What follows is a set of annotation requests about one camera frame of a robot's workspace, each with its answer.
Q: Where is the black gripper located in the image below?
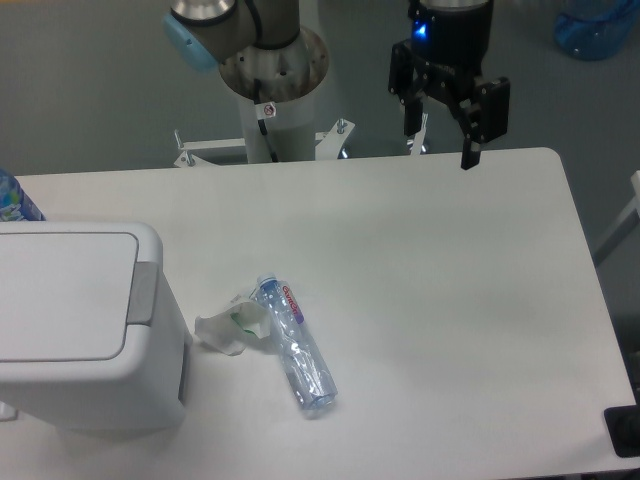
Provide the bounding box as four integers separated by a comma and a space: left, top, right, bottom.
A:
388, 1, 510, 170

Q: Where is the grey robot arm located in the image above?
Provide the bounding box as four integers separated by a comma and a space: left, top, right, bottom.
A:
162, 1, 510, 170

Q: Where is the white trash can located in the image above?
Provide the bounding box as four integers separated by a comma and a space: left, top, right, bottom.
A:
1, 221, 192, 430

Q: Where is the white trash can lid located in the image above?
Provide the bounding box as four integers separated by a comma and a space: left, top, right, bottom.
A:
1, 230, 162, 363

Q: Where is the blue water jug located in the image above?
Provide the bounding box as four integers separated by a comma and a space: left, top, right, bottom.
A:
552, 1, 639, 61

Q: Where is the white furniture leg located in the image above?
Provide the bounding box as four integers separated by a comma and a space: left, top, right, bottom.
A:
592, 171, 639, 268

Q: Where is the clear plastic water bottle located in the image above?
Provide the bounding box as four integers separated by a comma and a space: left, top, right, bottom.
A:
256, 274, 337, 412

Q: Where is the crumpled white plastic wrapper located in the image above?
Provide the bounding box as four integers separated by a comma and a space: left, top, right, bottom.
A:
194, 287, 271, 356

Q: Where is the black device at edge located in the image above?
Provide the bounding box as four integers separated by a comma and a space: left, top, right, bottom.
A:
604, 405, 639, 458

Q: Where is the blue labelled bottle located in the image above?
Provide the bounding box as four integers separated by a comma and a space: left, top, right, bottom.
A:
0, 170, 46, 222

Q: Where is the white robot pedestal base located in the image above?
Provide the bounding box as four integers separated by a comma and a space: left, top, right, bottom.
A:
172, 89, 431, 169

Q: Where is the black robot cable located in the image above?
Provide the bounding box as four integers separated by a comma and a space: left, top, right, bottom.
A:
252, 77, 280, 164

